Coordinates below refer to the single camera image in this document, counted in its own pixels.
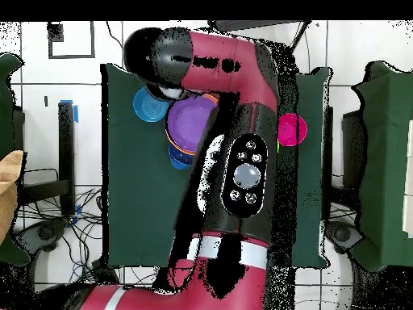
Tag tan box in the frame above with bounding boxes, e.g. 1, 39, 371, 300
0, 149, 26, 243

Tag white boxes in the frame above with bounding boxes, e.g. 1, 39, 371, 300
402, 119, 413, 234

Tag light blue bowl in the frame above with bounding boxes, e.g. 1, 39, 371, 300
132, 86, 169, 124

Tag purple bowl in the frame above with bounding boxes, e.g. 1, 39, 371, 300
165, 94, 220, 153

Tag tangle of cables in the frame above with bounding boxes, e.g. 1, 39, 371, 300
14, 186, 156, 291

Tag black square frame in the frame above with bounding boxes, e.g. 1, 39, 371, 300
47, 20, 97, 60

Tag thin black floor cable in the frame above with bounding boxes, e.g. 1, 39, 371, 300
105, 20, 125, 49

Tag dark blue bowl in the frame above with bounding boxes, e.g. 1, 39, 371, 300
167, 145, 195, 171

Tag green cloth side table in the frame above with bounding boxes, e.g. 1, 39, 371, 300
349, 61, 413, 272
0, 52, 31, 267

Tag dark green tablecloth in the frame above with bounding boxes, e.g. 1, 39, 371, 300
101, 62, 332, 269

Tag red-pink bowl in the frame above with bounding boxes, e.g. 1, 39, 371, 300
277, 112, 308, 148

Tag large orange bowl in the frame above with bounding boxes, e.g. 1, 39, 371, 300
165, 92, 221, 157

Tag black camera tripod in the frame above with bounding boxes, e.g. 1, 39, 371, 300
206, 20, 312, 51

